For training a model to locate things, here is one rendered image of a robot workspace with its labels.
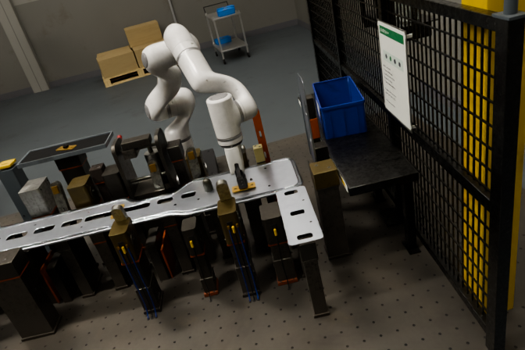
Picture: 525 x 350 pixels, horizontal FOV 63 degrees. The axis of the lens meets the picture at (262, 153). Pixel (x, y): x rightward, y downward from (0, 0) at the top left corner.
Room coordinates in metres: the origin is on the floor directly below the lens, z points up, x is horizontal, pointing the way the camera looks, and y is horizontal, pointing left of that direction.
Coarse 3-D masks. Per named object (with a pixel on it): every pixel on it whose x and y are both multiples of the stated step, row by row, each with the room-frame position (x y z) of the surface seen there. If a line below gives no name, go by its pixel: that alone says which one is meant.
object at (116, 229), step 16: (112, 224) 1.19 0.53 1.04; (128, 224) 1.17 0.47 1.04; (112, 240) 1.13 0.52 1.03; (128, 240) 1.13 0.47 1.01; (128, 256) 1.13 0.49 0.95; (144, 256) 1.20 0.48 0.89; (128, 272) 1.14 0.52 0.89; (144, 272) 1.15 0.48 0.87; (144, 288) 1.13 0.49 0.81; (160, 288) 1.21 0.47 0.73; (144, 304) 1.12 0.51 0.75; (160, 304) 1.15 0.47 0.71
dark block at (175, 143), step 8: (168, 144) 1.57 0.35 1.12; (176, 144) 1.55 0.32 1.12; (168, 152) 1.53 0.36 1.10; (176, 152) 1.53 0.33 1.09; (176, 160) 1.53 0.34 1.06; (184, 160) 1.56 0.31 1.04; (176, 168) 1.53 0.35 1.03; (184, 168) 1.53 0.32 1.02; (184, 176) 1.53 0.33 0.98; (192, 216) 1.53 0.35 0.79
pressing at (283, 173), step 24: (288, 168) 1.36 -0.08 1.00; (192, 192) 1.36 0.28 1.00; (216, 192) 1.31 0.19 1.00; (240, 192) 1.28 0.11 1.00; (264, 192) 1.24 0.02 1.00; (48, 216) 1.43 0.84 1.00; (72, 216) 1.39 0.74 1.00; (144, 216) 1.27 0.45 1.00; (0, 240) 1.34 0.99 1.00; (24, 240) 1.30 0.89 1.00; (48, 240) 1.27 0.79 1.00
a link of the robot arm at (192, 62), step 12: (192, 48) 1.46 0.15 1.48; (180, 60) 1.44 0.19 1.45; (192, 60) 1.42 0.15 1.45; (204, 60) 1.43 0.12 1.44; (192, 72) 1.39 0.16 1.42; (204, 72) 1.38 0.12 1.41; (192, 84) 1.38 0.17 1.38; (204, 84) 1.37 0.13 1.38; (216, 84) 1.37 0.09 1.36; (228, 84) 1.37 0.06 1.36; (240, 84) 1.35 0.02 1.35; (240, 96) 1.33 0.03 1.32; (252, 108) 1.29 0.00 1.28
